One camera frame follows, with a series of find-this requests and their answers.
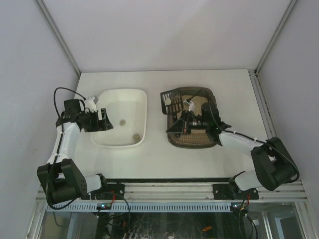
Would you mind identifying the white plastic waste bin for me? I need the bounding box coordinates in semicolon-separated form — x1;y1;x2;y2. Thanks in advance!
91;89;147;148

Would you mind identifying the aluminium front mounting rail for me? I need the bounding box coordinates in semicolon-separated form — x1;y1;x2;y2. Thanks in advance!
35;180;308;203

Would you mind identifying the aluminium corner post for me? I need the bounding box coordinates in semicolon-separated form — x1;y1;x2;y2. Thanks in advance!
255;0;299;74
33;0;81;78

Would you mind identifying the dark brown litter box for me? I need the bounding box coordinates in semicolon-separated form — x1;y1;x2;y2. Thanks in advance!
166;87;220;149

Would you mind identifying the grey slotted cable duct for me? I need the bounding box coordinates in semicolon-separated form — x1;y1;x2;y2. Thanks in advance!
55;201;232;213

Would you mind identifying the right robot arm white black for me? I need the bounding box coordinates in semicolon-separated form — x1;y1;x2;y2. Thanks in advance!
163;103;300;196

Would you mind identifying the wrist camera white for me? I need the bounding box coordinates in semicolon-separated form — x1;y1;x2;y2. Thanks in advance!
183;99;195;112
84;96;98;112

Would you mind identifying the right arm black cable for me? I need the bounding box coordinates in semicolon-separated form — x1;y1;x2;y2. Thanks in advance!
189;88;300;185

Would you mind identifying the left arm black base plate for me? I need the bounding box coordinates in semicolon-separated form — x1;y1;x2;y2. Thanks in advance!
81;183;125;200

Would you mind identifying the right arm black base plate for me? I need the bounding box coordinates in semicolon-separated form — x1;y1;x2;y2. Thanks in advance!
212;174;259;200

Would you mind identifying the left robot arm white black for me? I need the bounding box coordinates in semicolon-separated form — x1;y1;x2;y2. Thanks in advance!
37;96;113;207

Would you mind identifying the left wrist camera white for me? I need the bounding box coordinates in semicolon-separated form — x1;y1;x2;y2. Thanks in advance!
84;96;98;112

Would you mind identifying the aluminium right corner post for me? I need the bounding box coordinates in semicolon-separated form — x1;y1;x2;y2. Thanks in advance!
255;0;299;74

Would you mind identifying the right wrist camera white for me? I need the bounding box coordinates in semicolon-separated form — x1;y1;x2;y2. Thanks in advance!
183;99;195;112

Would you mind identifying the aluminium left corner post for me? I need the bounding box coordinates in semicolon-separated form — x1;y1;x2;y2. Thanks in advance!
33;0;81;78

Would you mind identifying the black slotted litter scoop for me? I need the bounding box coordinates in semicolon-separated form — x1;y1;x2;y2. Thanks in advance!
160;88;184;117

